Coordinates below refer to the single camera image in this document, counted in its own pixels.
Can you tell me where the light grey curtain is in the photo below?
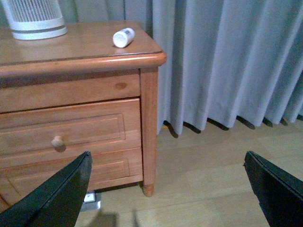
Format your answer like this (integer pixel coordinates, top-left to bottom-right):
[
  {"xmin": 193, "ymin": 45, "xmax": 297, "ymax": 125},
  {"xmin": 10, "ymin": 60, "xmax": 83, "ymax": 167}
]
[{"xmin": 59, "ymin": 0, "xmax": 303, "ymax": 134}]

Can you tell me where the wooden drawer knob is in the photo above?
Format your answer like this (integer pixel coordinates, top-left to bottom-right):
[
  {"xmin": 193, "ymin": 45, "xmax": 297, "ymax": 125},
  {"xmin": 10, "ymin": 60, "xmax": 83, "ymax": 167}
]
[{"xmin": 52, "ymin": 136, "xmax": 66, "ymax": 152}]

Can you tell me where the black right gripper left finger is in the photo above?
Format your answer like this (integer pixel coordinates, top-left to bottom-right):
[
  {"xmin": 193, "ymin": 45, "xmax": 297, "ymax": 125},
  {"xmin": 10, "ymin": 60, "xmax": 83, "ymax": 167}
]
[{"xmin": 0, "ymin": 151, "xmax": 92, "ymax": 227}]

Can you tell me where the silver floor socket box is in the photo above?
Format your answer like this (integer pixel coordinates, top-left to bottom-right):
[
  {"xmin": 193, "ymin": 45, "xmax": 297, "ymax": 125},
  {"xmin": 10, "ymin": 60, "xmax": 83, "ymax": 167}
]
[{"xmin": 80, "ymin": 191, "xmax": 102, "ymax": 212}]

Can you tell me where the wooden top drawer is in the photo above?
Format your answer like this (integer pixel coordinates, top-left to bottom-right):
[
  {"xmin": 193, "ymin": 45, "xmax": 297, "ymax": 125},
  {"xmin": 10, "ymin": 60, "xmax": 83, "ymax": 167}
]
[{"xmin": 0, "ymin": 98, "xmax": 141, "ymax": 168}]

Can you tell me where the wooden nightstand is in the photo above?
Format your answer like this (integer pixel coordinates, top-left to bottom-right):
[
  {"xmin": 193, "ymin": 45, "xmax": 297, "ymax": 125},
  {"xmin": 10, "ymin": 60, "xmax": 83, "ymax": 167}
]
[{"xmin": 0, "ymin": 21, "xmax": 166, "ymax": 197}]

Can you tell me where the wooden bottom drawer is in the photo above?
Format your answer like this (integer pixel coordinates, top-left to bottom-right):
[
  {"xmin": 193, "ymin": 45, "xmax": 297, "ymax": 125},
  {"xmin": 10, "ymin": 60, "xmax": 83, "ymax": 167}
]
[{"xmin": 0, "ymin": 148, "xmax": 143, "ymax": 206}]

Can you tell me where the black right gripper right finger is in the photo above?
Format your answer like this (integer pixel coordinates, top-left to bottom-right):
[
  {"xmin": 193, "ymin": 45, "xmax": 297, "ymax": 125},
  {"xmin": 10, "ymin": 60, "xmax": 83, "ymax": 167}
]
[{"xmin": 243, "ymin": 151, "xmax": 303, "ymax": 227}]

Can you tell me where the wooden drawer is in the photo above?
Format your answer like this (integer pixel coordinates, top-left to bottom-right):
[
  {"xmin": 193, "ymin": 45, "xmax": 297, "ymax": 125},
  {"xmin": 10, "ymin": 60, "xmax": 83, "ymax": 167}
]
[
  {"xmin": 0, "ymin": 148, "xmax": 143, "ymax": 206},
  {"xmin": 0, "ymin": 98, "xmax": 141, "ymax": 168}
]

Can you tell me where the white cylindrical air purifier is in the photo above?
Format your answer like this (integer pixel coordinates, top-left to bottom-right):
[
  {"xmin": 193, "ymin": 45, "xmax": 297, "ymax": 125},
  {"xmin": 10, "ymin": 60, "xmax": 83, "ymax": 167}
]
[{"xmin": 1, "ymin": 0, "xmax": 67, "ymax": 40}]

